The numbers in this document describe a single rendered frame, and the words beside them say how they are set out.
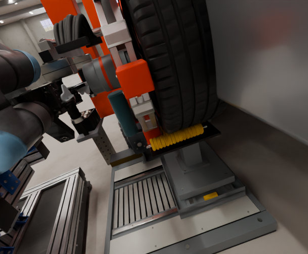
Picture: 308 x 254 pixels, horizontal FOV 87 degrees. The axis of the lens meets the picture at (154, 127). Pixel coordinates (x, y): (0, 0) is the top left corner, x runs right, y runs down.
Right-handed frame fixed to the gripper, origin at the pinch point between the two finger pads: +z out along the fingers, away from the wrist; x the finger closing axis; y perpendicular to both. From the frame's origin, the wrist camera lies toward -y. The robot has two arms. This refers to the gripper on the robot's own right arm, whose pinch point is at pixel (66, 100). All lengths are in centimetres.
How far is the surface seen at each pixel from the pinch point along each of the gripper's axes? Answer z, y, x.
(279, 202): -10, -83, -74
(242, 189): -6, -68, -57
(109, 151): 75, -69, 21
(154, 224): -2, -76, -8
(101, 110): 60, -25, 7
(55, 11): 62, 38, 5
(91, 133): 56, -38, 20
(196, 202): -5, -66, -33
